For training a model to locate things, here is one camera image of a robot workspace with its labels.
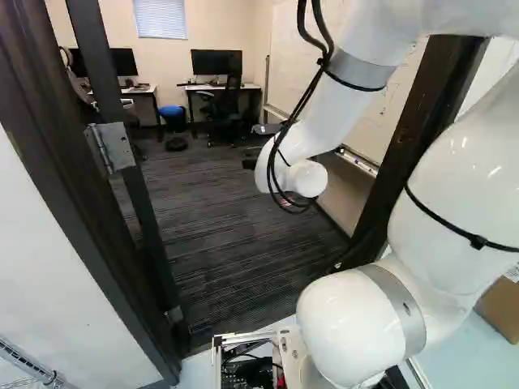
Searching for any metal wire shelf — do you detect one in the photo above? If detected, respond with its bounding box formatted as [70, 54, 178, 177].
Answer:
[0, 335, 68, 389]

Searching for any brown cardboard box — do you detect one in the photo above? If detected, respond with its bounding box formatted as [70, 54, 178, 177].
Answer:
[473, 274, 519, 346]

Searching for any black mesh office chair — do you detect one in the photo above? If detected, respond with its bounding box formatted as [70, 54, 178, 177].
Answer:
[193, 74, 246, 147]

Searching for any dark door with metal handle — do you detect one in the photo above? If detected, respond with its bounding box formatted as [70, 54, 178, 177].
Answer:
[64, 0, 192, 337]

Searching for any white desk with black legs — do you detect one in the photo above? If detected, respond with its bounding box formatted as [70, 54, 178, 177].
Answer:
[176, 82, 263, 139]
[119, 83, 160, 127]

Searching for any blue round stool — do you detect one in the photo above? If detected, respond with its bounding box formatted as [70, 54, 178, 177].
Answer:
[157, 105, 188, 135]

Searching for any white window blind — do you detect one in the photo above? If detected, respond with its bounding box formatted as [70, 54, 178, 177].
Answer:
[132, 0, 190, 41]

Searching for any black computer monitor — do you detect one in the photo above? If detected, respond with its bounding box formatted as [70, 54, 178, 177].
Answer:
[67, 47, 139, 79]
[190, 49, 244, 77]

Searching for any whiteboard with metal tray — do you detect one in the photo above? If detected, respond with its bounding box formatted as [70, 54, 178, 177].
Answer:
[262, 0, 419, 178]

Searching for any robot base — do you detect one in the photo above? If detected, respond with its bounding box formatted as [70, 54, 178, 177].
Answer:
[210, 323, 311, 389]

